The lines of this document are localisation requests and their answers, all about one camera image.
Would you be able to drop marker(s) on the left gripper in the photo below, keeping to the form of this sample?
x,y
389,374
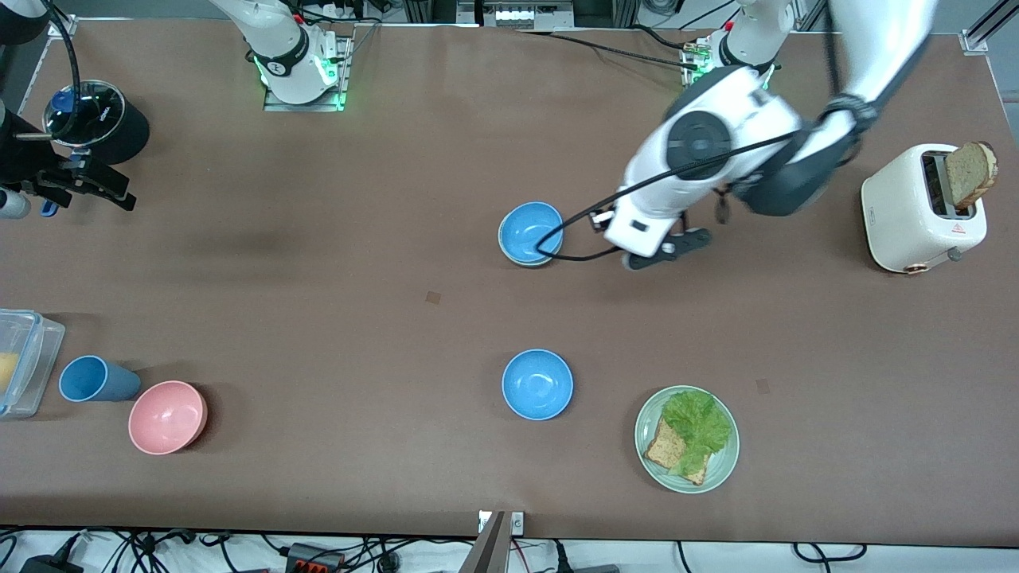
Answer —
x,y
596,224

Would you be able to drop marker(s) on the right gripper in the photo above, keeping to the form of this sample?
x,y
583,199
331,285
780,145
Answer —
x,y
30,165

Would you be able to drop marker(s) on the blue bowl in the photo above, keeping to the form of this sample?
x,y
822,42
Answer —
x,y
525,227
537,384

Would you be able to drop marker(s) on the green bowl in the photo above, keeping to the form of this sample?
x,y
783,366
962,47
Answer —
x,y
521,263

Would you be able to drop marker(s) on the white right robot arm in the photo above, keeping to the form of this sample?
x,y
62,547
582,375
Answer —
x,y
279,48

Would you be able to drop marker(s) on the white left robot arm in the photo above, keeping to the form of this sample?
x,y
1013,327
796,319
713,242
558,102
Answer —
x,y
876,40

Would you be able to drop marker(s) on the pink bowl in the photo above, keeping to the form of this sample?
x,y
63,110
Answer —
x,y
167,418

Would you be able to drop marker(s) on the black pot with glass lid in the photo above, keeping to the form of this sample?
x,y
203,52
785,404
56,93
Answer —
x,y
119,135

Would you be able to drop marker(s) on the clear plastic container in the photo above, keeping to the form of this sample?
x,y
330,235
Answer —
x,y
32,358

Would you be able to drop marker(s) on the blue cup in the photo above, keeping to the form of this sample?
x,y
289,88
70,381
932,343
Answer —
x,y
99,380

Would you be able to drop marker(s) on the yellow food piece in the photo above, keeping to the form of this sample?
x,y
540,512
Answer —
x,y
6,372

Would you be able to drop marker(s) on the white socket strip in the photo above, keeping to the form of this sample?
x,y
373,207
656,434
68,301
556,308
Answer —
x,y
525,16

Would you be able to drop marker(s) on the green lettuce leaf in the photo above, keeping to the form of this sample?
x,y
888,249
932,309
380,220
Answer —
x,y
698,426

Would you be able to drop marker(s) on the brown bread slice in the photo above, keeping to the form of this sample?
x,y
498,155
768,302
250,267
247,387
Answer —
x,y
971,171
662,450

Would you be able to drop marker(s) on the green plate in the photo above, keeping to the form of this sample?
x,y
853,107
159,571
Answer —
x,y
720,469

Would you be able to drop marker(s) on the white toaster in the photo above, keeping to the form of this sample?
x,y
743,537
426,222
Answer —
x,y
899,215

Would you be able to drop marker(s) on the black power adapter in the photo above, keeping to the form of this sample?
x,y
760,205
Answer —
x,y
49,565

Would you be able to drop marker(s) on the black orange power strip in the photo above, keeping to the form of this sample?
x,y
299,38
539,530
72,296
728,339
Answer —
x,y
314,559

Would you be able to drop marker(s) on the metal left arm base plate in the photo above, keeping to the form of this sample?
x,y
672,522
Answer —
x,y
689,76

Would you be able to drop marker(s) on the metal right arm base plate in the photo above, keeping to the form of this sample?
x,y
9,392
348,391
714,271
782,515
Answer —
x,y
338,79

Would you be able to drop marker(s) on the grey metal bracket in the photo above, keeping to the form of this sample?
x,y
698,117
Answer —
x,y
487,549

